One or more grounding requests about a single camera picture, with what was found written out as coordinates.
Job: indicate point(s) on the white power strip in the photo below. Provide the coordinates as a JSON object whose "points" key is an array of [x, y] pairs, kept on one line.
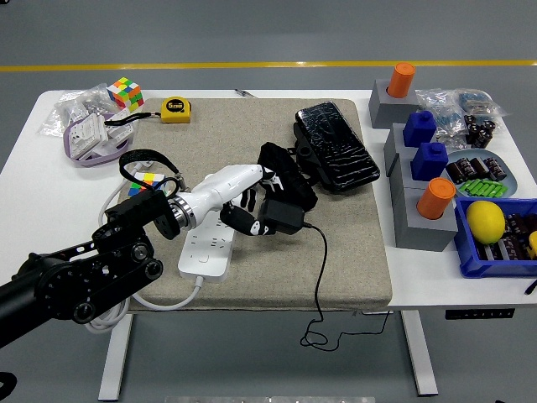
{"points": [[205, 260]]}

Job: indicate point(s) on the blue bottle-shaped block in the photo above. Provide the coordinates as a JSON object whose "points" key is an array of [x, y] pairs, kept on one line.
{"points": [[419, 130], [429, 161]]}

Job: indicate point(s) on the grey block with square hole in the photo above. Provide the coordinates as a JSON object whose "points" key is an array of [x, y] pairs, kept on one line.
{"points": [[393, 144], [400, 176]]}

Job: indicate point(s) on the light blue plate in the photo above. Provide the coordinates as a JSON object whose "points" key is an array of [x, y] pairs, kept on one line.
{"points": [[512, 180]]}

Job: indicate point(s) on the grey block with round hole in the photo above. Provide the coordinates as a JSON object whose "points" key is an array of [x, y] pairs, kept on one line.
{"points": [[386, 111], [423, 235]]}

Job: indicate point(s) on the grey-brown mat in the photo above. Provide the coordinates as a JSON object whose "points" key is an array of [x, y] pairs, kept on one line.
{"points": [[251, 268]]}

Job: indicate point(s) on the large colourful puzzle cube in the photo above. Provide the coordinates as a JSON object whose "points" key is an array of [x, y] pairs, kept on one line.
{"points": [[125, 94]]}

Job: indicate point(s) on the green battery cell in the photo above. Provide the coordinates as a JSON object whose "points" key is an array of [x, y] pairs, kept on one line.
{"points": [[469, 189], [491, 191], [480, 184], [502, 191]]}

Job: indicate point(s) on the black plastic bracket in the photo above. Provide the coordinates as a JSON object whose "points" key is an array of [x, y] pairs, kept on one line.
{"points": [[308, 157]]}

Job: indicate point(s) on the dark brown capacitor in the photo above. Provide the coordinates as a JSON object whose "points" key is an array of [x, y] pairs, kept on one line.
{"points": [[460, 172], [479, 168], [496, 169]]}

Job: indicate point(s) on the small colourful puzzle cube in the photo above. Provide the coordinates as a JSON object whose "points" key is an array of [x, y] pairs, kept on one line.
{"points": [[144, 182]]}

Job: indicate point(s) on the black table control panel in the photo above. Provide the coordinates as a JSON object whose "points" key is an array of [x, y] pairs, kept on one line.
{"points": [[480, 314]]}

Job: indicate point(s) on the black capacitors cluster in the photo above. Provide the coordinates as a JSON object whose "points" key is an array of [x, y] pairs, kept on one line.
{"points": [[480, 132]]}

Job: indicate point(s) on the black cloth with red lining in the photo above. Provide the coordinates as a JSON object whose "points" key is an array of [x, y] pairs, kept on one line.
{"points": [[293, 184]]}

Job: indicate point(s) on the blue plastic bin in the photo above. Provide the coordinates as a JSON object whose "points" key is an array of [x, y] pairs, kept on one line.
{"points": [[482, 268]]}

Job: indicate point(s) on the black glossy wrapped device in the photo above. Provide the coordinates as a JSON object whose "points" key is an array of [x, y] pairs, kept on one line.
{"points": [[335, 147]]}

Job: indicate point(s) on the white table leg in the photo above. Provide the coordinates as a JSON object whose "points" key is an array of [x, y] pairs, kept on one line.
{"points": [[419, 357], [115, 357]]}

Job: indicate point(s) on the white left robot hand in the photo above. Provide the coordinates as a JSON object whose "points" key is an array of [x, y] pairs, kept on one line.
{"points": [[226, 184]]}

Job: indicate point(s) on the large white wall socket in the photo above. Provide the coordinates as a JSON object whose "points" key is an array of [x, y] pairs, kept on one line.
{"points": [[86, 134]]}

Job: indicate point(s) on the purple plastic basket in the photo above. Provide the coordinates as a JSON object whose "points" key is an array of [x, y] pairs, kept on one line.
{"points": [[68, 144]]}

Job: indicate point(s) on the orange cylinder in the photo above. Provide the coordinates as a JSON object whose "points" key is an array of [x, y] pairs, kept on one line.
{"points": [[400, 80], [436, 197]]}

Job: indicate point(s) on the clear bag of blue-white parts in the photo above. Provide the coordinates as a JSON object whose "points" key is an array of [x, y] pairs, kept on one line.
{"points": [[478, 103]]}

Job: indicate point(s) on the small white wall socket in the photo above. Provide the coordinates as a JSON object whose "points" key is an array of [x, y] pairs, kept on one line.
{"points": [[119, 133]]}

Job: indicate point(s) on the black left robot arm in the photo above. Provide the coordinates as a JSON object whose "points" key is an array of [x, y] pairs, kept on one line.
{"points": [[63, 273]]}

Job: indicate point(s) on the dark capacitors pile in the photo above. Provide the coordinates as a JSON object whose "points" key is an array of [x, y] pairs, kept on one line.
{"points": [[514, 243]]}

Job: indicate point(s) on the yellow lemon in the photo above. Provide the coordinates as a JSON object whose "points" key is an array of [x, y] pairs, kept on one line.
{"points": [[486, 222]]}

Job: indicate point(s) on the clear bag of blue parts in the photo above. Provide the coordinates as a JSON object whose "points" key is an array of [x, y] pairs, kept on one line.
{"points": [[440, 113]]}

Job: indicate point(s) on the dark pen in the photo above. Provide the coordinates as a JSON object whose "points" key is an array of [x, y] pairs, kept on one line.
{"points": [[531, 287]]}

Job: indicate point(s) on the yellow rounded object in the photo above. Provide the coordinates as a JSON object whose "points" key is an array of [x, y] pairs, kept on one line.
{"points": [[533, 243]]}

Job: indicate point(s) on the yellow tape measure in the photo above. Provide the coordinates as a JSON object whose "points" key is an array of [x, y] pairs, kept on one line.
{"points": [[176, 110]]}

